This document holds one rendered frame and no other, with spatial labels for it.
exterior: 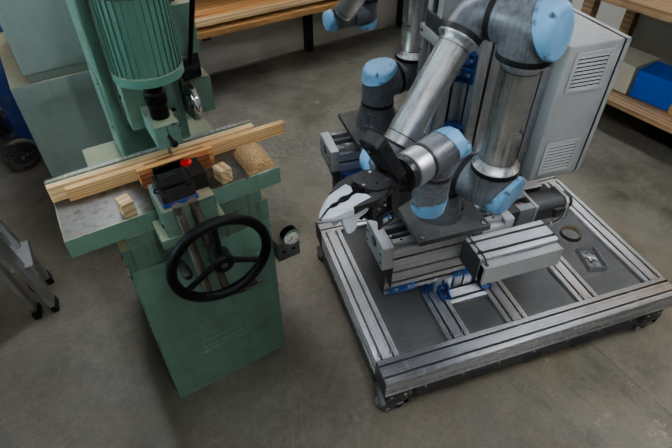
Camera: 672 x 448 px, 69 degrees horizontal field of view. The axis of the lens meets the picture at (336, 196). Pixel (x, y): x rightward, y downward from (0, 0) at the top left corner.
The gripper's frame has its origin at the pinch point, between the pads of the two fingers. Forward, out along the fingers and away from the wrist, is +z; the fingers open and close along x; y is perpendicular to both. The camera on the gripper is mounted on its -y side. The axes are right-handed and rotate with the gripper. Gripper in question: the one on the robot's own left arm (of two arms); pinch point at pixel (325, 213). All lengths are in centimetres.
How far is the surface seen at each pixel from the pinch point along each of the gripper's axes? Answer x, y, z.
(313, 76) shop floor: 240, 92, -193
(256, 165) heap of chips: 59, 24, -23
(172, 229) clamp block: 54, 27, 8
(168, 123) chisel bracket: 71, 7, -6
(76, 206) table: 80, 23, 22
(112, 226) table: 66, 25, 18
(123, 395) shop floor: 95, 112, 34
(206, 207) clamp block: 52, 24, -2
